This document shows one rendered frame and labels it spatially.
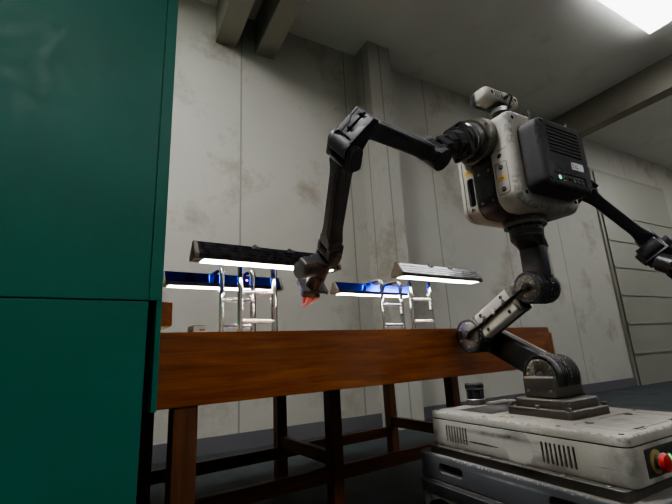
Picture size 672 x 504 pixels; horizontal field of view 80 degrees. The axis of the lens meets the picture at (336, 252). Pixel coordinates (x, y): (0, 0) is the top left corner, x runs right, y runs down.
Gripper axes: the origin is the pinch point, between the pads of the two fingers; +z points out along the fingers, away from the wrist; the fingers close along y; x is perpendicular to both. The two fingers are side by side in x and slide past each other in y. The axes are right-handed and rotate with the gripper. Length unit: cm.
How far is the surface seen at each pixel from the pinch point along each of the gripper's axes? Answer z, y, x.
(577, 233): 48, -577, -209
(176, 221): 103, 3, -206
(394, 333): -4.2, -27.8, 19.1
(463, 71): -84, -331, -344
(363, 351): -0.9, -13.2, 23.5
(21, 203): -28, 81, -2
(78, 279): -18, 69, 11
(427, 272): 0, -80, -24
